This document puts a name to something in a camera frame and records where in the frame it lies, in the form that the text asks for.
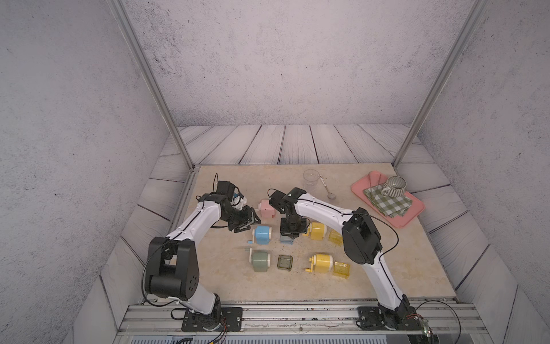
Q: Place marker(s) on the striped ceramic mug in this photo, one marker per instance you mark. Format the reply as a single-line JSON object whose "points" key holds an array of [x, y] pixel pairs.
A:
{"points": [[394, 187]]}

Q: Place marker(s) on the yellow sharpener middle row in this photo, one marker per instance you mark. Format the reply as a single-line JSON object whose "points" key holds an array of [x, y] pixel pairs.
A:
{"points": [[316, 231]]}

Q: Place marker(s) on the green transparent sharpener tray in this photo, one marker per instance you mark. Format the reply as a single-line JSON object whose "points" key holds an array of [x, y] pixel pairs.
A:
{"points": [[285, 262]]}

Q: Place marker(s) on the aluminium front rail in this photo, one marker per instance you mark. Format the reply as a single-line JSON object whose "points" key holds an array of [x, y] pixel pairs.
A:
{"points": [[340, 321]]}

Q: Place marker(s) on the green checkered cloth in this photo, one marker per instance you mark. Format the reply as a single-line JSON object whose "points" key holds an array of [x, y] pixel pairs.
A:
{"points": [[390, 207]]}

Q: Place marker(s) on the blue pencil sharpener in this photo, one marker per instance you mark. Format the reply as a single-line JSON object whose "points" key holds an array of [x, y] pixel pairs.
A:
{"points": [[261, 235]]}

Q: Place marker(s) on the pink serving tray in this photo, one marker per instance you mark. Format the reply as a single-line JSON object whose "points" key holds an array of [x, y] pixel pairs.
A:
{"points": [[375, 178]]}

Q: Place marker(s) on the pink pencil sharpener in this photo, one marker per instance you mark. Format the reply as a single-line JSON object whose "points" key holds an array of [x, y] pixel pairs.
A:
{"points": [[266, 210]]}

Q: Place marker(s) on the green pencil sharpener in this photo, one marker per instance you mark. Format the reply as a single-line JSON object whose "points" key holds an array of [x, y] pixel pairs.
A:
{"points": [[260, 260]]}

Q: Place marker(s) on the clear plastic cup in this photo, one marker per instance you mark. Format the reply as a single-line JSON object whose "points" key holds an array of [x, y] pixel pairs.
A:
{"points": [[310, 180]]}

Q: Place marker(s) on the right aluminium frame post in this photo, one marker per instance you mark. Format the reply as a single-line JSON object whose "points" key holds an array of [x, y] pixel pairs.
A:
{"points": [[455, 52]]}

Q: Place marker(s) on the metal spoon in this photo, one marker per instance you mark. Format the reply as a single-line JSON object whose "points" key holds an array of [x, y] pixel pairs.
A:
{"points": [[330, 195]]}

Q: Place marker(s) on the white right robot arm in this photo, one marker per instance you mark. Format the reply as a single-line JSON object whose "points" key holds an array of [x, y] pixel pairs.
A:
{"points": [[361, 242]]}

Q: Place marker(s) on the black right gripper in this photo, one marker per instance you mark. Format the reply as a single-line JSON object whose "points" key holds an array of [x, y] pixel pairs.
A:
{"points": [[300, 230]]}

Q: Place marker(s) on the left aluminium frame post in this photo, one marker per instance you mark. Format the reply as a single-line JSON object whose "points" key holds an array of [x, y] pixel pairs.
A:
{"points": [[139, 56]]}

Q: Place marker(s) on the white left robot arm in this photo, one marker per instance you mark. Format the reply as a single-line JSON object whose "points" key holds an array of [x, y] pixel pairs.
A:
{"points": [[172, 267]]}

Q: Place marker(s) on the yellow transparent tray bottom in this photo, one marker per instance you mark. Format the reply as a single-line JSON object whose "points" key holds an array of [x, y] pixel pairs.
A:
{"points": [[341, 269]]}

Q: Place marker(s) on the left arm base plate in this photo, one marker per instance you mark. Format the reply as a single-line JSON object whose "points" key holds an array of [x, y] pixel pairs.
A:
{"points": [[227, 318]]}

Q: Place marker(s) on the blue transparent sharpener tray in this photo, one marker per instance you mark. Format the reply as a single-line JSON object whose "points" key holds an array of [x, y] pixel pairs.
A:
{"points": [[286, 240]]}

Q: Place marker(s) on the yellow sharpener bottom row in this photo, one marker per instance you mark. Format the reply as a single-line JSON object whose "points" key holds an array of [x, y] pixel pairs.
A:
{"points": [[320, 263]]}

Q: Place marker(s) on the yellow transparent tray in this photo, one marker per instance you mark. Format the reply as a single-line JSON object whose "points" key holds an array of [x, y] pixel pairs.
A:
{"points": [[341, 269], [335, 238]]}

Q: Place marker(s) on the yellow transparent tray middle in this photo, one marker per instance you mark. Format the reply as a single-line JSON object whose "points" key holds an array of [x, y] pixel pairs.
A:
{"points": [[335, 238]]}

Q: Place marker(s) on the yellow sharpener row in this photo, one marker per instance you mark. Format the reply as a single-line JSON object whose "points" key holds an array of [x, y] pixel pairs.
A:
{"points": [[320, 263], [316, 231]]}

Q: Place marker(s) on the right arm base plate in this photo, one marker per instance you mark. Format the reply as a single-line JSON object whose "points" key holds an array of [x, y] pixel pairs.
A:
{"points": [[378, 319]]}

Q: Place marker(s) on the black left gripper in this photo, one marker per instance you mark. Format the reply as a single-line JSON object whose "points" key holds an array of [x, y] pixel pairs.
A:
{"points": [[248, 219]]}

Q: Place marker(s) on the aluminium frame post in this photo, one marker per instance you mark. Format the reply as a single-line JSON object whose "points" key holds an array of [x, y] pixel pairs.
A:
{"points": [[455, 52], [139, 56]]}

